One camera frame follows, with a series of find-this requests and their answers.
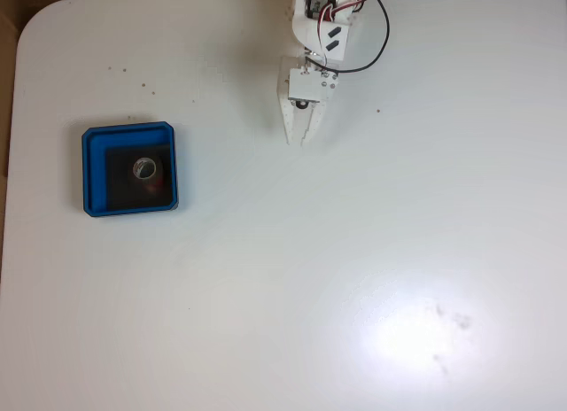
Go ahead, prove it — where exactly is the red mounting tape roll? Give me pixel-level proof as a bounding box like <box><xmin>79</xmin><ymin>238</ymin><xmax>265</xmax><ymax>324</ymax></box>
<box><xmin>131</xmin><ymin>157</ymin><xmax>165</xmax><ymax>196</ymax></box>

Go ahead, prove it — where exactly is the blue square box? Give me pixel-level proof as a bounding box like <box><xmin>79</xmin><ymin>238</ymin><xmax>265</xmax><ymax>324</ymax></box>
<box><xmin>81</xmin><ymin>120</ymin><xmax>181</xmax><ymax>219</ymax></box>

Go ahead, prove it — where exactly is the black square liner pad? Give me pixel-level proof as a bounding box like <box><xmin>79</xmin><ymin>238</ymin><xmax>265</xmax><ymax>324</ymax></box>
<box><xmin>105</xmin><ymin>143</ymin><xmax>174</xmax><ymax>211</ymax></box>

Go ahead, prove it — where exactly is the white square camera box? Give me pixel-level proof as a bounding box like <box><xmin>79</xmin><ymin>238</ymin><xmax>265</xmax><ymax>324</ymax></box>
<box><xmin>287</xmin><ymin>66</ymin><xmax>323</xmax><ymax>104</ymax></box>

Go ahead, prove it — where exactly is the red white servo wire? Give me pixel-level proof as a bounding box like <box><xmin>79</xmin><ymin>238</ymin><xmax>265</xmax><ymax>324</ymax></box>
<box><xmin>315</xmin><ymin>0</ymin><xmax>367</xmax><ymax>36</ymax></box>

